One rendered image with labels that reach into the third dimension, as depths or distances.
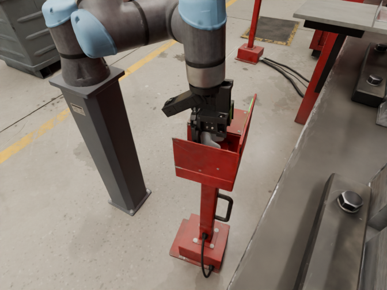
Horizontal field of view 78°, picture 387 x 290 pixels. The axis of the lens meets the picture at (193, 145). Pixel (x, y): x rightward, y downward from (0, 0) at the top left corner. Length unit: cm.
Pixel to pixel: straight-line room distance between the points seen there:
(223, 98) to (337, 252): 31
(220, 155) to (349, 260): 31
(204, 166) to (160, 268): 76
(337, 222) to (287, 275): 9
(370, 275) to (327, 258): 4
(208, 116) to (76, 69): 49
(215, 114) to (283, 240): 27
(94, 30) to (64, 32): 38
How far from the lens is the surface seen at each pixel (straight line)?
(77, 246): 140
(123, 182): 117
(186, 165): 61
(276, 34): 349
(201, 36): 42
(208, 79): 45
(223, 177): 60
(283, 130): 190
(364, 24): 70
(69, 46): 82
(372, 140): 56
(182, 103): 51
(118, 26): 45
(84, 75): 86
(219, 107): 49
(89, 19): 45
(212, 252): 114
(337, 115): 59
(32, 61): 268
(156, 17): 47
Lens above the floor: 119
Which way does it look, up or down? 46 degrees down
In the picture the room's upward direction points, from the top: straight up
